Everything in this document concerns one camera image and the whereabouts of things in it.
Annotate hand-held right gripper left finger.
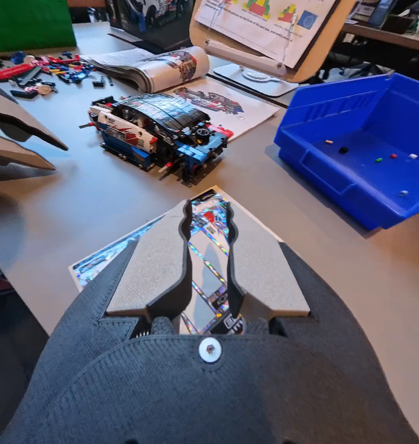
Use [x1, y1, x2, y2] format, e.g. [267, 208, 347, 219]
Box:
[105, 199, 193, 323]

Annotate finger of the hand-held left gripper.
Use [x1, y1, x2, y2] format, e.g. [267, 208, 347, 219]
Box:
[0, 78, 69, 151]
[0, 128, 56, 182]

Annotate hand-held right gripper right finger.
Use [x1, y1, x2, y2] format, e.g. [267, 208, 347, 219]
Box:
[226, 201, 311, 318]

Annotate holographic sticker sheet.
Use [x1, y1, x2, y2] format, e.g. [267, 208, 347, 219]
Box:
[69, 185, 285, 335]

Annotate toy brick race car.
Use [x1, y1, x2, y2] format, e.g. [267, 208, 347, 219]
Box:
[79, 93, 234, 184]

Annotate grey desk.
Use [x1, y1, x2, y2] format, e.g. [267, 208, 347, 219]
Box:
[0, 22, 419, 444]

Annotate pile of loose toy bricks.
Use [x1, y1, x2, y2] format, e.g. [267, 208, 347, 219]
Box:
[0, 51, 114, 99]

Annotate green plastic crate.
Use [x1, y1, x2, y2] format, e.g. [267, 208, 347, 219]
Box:
[0, 0, 77, 53]

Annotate open instruction booklet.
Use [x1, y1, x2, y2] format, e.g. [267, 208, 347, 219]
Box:
[80, 46, 280, 142]

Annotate scattered tiny coloured studs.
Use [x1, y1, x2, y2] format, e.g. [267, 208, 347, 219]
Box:
[325, 139, 419, 197]

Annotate black toy set box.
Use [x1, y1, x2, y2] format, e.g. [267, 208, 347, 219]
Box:
[103, 0, 196, 52]

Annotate blue plastic bin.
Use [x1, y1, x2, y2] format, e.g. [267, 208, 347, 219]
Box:
[274, 72, 419, 231]

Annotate instruction sheet on stand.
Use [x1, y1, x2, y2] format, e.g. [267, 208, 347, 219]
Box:
[213, 62, 300, 98]
[189, 0, 357, 84]

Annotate dark bag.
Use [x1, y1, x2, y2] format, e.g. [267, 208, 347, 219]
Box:
[317, 62, 396, 84]

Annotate printed instruction sheet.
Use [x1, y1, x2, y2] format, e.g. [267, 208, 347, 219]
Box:
[195, 0, 337, 69]

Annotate wooden wall shelf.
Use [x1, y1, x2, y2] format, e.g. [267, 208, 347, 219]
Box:
[341, 22, 419, 53]

